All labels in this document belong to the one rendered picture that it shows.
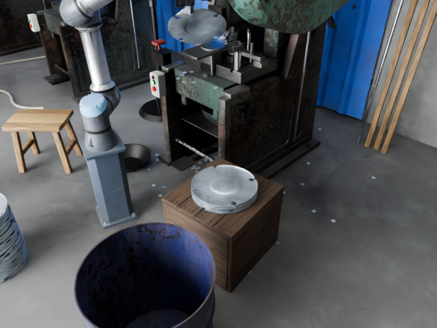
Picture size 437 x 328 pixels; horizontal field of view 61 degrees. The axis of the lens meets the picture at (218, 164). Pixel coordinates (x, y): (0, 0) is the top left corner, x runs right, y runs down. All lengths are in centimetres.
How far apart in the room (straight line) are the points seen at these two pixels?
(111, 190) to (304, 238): 100
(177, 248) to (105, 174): 64
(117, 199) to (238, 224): 73
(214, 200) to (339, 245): 74
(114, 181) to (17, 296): 64
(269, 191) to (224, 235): 32
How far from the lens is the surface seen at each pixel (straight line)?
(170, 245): 138
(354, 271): 189
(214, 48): 197
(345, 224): 209
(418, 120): 296
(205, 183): 162
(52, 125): 237
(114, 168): 185
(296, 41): 213
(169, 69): 213
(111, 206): 197
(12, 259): 194
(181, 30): 195
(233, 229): 146
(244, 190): 159
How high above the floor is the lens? 139
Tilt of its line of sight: 35 degrees down
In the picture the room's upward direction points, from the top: straight up
